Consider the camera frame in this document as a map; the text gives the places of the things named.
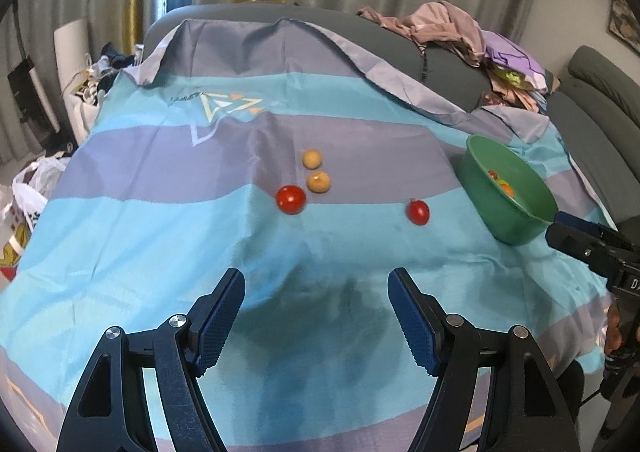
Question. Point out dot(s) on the person's right hand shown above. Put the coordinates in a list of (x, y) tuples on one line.
[(613, 332)]

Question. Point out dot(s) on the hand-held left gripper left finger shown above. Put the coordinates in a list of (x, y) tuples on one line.
[(220, 319)]

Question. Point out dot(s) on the large orange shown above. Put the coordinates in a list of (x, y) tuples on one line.
[(507, 189)]

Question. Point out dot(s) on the pile of pink purple clothes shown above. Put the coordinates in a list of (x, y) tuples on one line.
[(465, 37)]

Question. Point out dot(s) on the heap of dark white clutter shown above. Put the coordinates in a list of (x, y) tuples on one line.
[(105, 72)]

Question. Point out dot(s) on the white flat board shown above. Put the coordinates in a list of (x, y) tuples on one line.
[(72, 52)]

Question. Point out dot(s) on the small tan longan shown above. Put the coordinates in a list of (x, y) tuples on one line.
[(312, 159), (318, 181)]

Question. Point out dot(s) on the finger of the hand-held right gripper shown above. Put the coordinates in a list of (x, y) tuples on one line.
[(570, 239), (575, 221)]

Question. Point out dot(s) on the white plastic shopping bag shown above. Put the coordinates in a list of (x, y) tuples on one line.
[(25, 212)]

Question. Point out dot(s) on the blue grey striped blanket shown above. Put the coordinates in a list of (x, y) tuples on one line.
[(200, 232)]

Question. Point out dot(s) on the red cherry tomato with stem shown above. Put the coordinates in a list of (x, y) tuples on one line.
[(419, 212)]

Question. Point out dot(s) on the dark framed wall picture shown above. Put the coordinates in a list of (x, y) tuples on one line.
[(626, 20)]

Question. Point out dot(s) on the black white upright vacuum cleaner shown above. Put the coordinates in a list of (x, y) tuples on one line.
[(32, 97)]

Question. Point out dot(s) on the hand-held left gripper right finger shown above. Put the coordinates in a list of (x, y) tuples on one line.
[(412, 319)]

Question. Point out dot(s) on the green plastic bowl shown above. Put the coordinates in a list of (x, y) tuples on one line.
[(505, 204)]

